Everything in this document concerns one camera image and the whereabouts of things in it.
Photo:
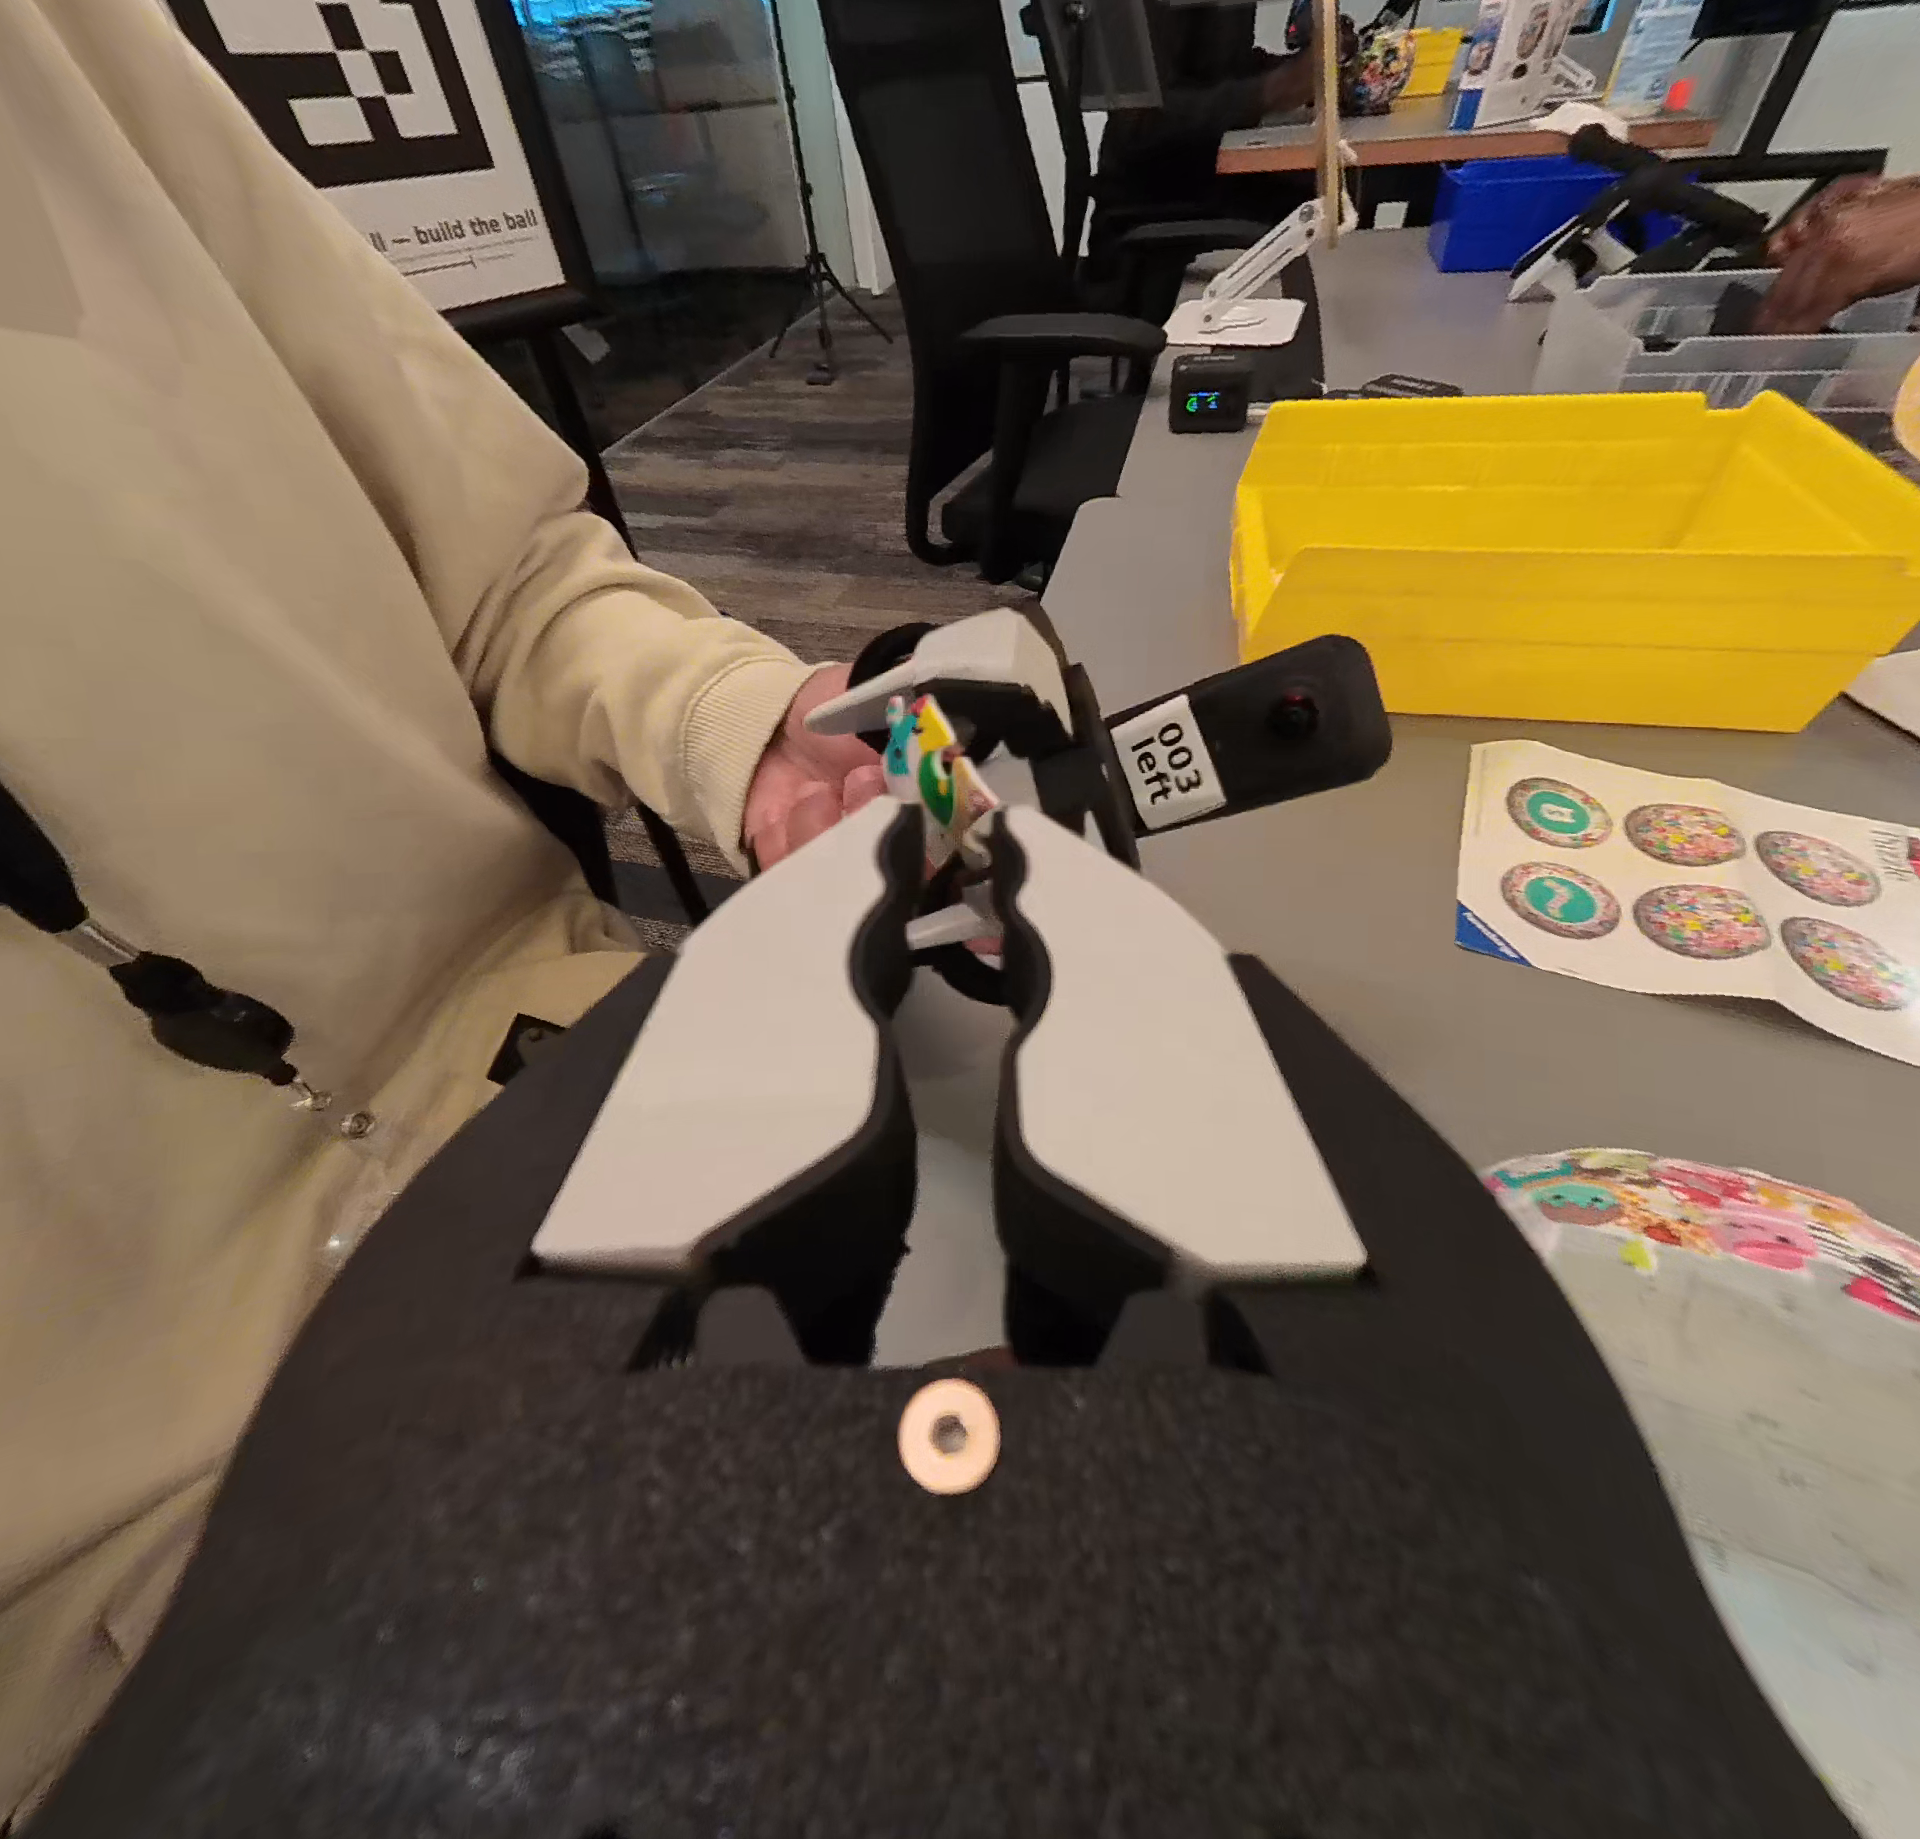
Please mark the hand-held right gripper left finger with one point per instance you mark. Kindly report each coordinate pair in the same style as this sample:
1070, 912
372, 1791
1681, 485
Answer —
720, 1088

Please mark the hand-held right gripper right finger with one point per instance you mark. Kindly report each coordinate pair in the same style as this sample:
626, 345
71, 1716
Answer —
1171, 1088

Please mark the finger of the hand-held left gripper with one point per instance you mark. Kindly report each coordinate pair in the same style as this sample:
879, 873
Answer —
984, 654
946, 928

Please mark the colourful puzzle piece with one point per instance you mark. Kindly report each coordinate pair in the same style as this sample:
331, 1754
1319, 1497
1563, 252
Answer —
934, 773

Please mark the colourful puzzle ball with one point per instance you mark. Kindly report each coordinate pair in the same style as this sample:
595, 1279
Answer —
1769, 1420

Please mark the puzzle ball box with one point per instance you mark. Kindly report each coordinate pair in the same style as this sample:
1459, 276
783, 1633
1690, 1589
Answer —
1516, 38

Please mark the person's left hand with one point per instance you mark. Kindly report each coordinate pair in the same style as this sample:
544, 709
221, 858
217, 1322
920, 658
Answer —
803, 797

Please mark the yellow plastic bin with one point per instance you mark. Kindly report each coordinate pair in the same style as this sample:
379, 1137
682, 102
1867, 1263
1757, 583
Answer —
1500, 637

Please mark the small black display device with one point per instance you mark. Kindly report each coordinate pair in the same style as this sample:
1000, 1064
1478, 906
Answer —
1208, 399

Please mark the black flat device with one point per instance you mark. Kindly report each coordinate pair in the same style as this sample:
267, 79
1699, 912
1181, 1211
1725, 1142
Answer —
1396, 390

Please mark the printed instruction sheet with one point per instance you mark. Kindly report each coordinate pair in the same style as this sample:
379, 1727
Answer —
1725, 864

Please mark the black office chair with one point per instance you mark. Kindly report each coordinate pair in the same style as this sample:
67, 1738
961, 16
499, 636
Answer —
932, 145

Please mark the blue plastic bin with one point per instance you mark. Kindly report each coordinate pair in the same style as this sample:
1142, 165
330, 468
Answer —
1516, 221

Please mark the white paper sheet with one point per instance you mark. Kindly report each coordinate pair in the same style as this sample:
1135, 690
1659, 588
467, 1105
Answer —
1887, 700

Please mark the clear plastic organizer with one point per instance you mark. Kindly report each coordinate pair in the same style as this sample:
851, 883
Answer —
1769, 354

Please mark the colourful bag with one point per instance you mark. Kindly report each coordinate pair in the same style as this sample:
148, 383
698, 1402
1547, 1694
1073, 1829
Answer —
1371, 63

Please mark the small yellow bin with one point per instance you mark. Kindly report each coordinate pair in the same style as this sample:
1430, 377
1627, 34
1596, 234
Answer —
1433, 63

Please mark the white and blue box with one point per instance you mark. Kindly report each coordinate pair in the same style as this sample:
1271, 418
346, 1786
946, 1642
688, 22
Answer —
1659, 23

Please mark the framed tag poster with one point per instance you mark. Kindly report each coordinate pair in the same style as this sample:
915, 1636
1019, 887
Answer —
376, 69

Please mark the wooden post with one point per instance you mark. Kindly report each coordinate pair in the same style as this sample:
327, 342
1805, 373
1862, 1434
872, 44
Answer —
1329, 116

